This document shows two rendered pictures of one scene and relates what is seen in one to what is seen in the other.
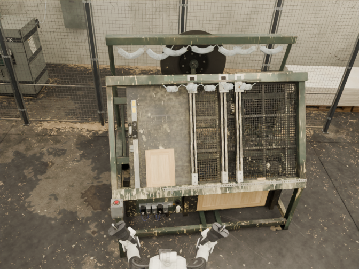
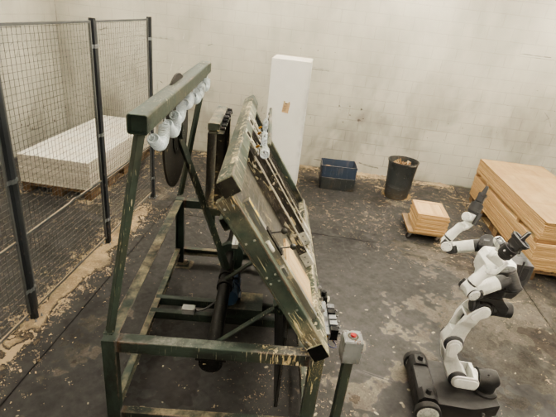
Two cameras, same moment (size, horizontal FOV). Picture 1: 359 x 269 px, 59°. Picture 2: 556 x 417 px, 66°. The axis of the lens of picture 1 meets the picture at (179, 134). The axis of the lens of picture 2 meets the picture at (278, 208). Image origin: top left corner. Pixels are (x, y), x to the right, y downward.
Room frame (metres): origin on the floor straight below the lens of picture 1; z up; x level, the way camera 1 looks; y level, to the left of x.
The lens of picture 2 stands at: (2.47, 2.75, 2.72)
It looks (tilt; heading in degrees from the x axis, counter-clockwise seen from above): 25 degrees down; 276
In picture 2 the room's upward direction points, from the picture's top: 7 degrees clockwise
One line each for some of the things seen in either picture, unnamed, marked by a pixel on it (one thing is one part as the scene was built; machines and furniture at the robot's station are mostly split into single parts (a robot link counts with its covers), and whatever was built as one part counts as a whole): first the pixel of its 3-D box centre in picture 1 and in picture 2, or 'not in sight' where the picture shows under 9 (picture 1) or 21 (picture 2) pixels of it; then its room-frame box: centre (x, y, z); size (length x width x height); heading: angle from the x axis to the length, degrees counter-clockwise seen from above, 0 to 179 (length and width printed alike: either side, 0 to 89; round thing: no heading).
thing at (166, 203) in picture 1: (159, 210); (328, 318); (2.27, 0.18, 0.69); 0.50 x 0.14 x 0.24; 99
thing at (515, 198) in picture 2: not in sight; (534, 214); (-0.63, -3.38, 0.39); 2.46 x 1.05 x 0.78; 92
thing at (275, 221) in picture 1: (198, 174); (228, 291); (3.14, -0.29, 0.41); 2.20 x 1.38 x 0.83; 99
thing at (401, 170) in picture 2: not in sight; (400, 178); (1.20, -4.31, 0.33); 0.52 x 0.51 x 0.65; 92
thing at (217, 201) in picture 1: (233, 192); not in sight; (2.73, -0.71, 0.53); 0.90 x 0.02 x 0.55; 99
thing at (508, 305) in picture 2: not in sight; (491, 304); (1.15, 0.04, 0.97); 0.28 x 0.13 x 0.18; 2
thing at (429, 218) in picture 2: not in sight; (424, 219); (0.97, -3.02, 0.20); 0.61 x 0.53 x 0.40; 92
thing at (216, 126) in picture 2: (259, 104); (219, 159); (3.46, -1.00, 1.38); 0.70 x 0.15 x 0.85; 99
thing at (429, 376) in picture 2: not in sight; (454, 381); (1.20, 0.04, 0.19); 0.64 x 0.52 x 0.33; 2
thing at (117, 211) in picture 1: (117, 208); (350, 347); (2.14, 0.60, 0.84); 0.12 x 0.12 x 0.18; 9
